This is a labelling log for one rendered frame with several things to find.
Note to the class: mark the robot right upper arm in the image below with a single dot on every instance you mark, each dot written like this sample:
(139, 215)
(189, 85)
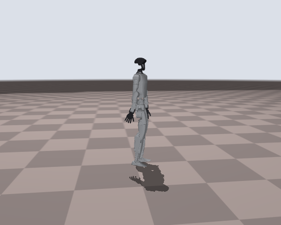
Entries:
(136, 79)

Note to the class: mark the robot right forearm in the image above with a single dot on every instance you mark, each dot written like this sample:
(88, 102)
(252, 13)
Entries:
(134, 101)

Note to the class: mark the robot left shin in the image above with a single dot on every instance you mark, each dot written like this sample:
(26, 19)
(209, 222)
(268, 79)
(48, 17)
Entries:
(142, 152)

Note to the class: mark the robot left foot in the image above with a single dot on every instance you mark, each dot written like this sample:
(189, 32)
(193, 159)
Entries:
(144, 160)

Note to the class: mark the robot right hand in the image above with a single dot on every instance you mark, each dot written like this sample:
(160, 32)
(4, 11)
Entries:
(130, 116)

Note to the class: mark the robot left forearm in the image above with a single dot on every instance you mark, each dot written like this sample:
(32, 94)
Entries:
(146, 101)

